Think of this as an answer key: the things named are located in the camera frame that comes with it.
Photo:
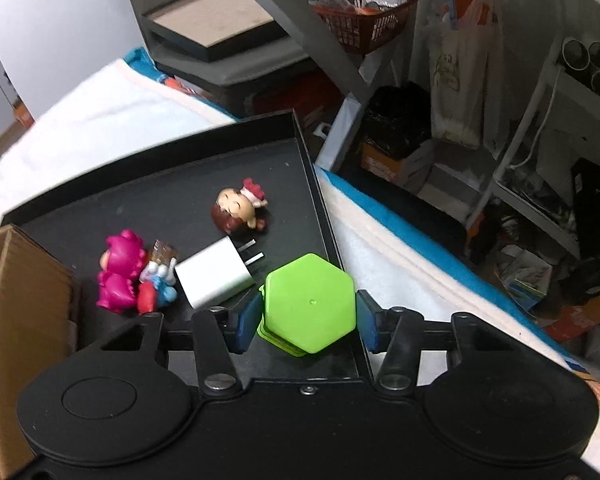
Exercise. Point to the grey storage box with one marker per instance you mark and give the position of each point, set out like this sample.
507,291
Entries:
260,67

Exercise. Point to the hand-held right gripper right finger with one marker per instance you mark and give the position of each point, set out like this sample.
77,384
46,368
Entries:
369,322

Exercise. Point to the black trash bag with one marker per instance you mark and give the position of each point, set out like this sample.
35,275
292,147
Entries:
397,115

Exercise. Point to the black tray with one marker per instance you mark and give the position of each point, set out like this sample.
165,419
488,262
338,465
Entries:
155,195

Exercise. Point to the white metal rack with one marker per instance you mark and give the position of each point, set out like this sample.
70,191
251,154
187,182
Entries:
530,125

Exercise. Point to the white wall charger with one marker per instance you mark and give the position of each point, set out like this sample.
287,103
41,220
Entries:
212,275

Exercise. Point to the brown-haired doll figurine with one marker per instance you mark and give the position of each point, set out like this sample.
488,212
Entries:
235,207

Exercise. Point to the grey metal beam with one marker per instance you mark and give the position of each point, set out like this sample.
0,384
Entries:
310,35

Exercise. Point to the orange printed carton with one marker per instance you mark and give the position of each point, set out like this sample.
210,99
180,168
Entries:
395,165

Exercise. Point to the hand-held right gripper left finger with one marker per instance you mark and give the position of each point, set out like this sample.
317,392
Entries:
247,322

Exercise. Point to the red figurine with beer mug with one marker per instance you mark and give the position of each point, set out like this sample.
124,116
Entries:
154,296

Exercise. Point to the green hexagonal container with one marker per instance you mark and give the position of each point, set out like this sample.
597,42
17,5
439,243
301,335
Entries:
307,305

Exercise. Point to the black picture frame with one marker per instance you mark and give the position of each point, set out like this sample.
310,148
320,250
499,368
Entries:
215,15

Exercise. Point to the white plastic bag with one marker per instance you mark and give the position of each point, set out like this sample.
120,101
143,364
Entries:
460,75

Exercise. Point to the red plastic basket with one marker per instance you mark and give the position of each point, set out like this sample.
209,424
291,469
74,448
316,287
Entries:
365,25

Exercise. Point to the pink dinosaur figurine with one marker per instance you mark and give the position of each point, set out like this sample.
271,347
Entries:
120,270

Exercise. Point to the colourful printed box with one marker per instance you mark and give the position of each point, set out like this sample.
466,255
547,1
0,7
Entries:
527,280

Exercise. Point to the cardboard box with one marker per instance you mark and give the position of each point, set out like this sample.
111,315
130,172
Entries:
25,310

